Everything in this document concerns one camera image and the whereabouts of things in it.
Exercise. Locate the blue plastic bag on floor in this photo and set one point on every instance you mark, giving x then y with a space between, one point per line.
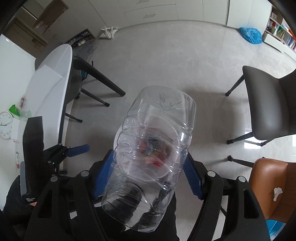
251 35

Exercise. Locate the white oval table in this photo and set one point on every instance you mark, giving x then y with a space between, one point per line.
45 97

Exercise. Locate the green plastic bag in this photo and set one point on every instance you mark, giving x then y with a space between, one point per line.
13 109

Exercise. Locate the brown leather chair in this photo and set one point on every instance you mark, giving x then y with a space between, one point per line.
266 174

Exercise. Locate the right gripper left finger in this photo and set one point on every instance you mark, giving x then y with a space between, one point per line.
101 172

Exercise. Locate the white tote bag on floor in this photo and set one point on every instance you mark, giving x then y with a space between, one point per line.
108 33

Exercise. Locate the white round wall clock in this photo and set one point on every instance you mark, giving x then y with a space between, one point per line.
6 122

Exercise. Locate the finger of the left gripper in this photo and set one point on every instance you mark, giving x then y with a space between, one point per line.
75 151

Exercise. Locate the white slotted trash bin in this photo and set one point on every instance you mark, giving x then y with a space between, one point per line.
116 137

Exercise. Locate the white drawer cabinet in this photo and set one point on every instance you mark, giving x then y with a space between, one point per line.
122 14

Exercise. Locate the white crumpled tissue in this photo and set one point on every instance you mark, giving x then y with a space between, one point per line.
277 191

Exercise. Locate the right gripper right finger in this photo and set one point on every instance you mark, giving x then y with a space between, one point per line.
194 172

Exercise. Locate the grey chair near bin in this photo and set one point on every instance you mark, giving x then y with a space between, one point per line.
271 102

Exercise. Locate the clear plastic bottle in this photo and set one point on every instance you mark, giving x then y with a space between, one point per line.
135 188

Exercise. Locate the person's black trouser legs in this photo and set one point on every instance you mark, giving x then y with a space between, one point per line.
166 229

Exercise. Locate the wall shelf with items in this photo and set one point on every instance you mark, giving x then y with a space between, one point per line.
278 34

